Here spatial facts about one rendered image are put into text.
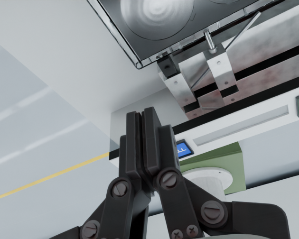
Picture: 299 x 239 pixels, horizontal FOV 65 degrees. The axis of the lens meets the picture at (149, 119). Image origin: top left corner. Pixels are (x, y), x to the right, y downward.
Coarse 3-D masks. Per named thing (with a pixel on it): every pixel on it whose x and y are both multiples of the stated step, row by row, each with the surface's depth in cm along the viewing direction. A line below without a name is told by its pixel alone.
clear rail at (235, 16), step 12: (264, 0) 33; (276, 0) 33; (240, 12) 34; (252, 12) 34; (216, 24) 35; (228, 24) 35; (192, 36) 37; (204, 36) 36; (168, 48) 38; (144, 60) 39; (156, 60) 39
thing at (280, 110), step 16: (288, 96) 40; (240, 112) 42; (256, 112) 42; (272, 112) 43; (288, 112) 43; (208, 128) 44; (224, 128) 46; (240, 128) 46; (256, 128) 46; (272, 128) 46; (192, 144) 48; (208, 144) 48; (224, 144) 49; (112, 160) 50
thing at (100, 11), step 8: (88, 0) 31; (96, 0) 32; (96, 8) 32; (104, 16) 33; (104, 24) 34; (112, 24) 34; (120, 32) 35; (120, 40) 36; (128, 48) 37; (128, 56) 38; (136, 56) 39; (136, 64) 39
